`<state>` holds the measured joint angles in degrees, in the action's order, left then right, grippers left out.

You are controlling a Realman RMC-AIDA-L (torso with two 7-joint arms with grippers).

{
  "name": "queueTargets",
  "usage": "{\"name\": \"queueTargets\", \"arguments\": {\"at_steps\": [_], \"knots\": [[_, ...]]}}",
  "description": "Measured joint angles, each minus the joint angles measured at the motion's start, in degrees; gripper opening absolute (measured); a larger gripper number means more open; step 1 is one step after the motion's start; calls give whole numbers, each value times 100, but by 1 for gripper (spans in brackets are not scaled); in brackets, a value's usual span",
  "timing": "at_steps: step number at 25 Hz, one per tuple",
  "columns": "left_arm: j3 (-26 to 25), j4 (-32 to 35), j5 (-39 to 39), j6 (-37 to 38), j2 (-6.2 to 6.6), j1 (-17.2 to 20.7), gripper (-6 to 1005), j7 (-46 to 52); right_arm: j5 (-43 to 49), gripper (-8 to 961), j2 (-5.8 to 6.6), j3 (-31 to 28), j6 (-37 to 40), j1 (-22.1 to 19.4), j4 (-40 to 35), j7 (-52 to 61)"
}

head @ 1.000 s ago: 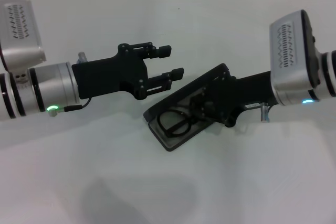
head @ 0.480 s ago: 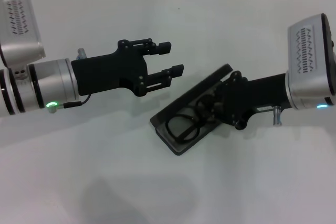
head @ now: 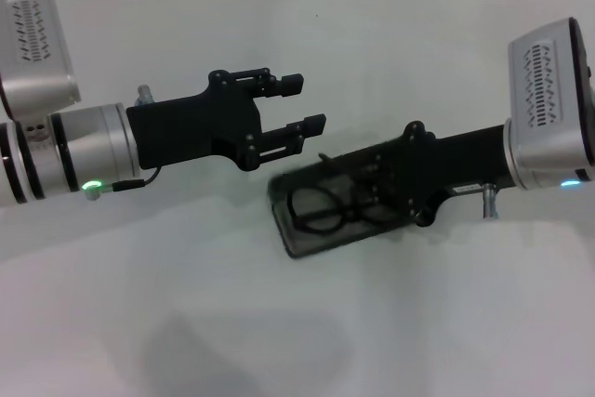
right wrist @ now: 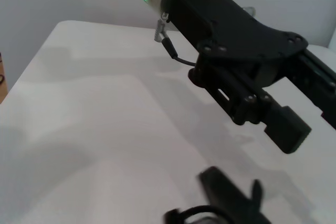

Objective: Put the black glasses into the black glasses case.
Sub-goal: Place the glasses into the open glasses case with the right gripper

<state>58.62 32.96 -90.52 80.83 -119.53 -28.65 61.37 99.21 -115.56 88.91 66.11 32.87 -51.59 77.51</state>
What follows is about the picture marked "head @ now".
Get silver right cable connector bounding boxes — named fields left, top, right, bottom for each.
left=482, top=182, right=500, bottom=220

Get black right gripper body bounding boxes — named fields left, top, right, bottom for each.
left=393, top=121, right=516, bottom=229

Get black glasses case grey lining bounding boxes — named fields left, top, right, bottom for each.
left=267, top=136, right=419, bottom=259

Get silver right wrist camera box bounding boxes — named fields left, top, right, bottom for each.
left=508, top=17, right=595, bottom=147

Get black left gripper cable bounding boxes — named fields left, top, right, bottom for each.
left=111, top=166, right=162, bottom=192

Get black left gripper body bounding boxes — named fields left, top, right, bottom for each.
left=126, top=70, right=266, bottom=172

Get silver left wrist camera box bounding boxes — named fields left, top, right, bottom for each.
left=0, top=0, right=83, bottom=119

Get black round glasses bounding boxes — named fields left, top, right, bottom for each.
left=286, top=152, right=405, bottom=234

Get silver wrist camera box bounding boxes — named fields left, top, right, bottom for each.
left=0, top=0, right=83, bottom=119
left=508, top=17, right=595, bottom=147

